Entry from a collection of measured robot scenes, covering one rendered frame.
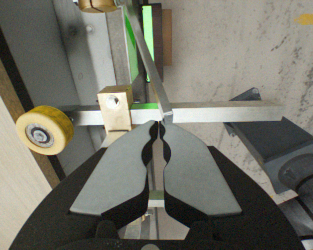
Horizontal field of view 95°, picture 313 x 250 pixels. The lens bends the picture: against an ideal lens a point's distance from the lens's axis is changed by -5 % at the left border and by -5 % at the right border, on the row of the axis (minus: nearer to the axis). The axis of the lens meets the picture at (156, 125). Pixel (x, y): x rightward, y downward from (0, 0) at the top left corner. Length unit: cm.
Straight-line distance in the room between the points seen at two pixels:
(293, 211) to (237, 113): 55
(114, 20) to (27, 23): 18
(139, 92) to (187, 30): 76
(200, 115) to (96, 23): 37
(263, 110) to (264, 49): 98
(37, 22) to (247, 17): 106
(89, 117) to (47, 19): 30
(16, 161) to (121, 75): 29
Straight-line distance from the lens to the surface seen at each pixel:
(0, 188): 49
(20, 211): 54
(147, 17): 40
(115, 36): 41
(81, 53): 53
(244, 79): 127
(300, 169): 85
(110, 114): 28
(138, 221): 45
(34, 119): 29
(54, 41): 52
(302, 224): 78
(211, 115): 29
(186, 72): 113
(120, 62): 41
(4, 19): 43
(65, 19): 55
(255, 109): 32
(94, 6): 25
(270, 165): 84
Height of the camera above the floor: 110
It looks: 61 degrees down
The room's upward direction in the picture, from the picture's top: 176 degrees counter-clockwise
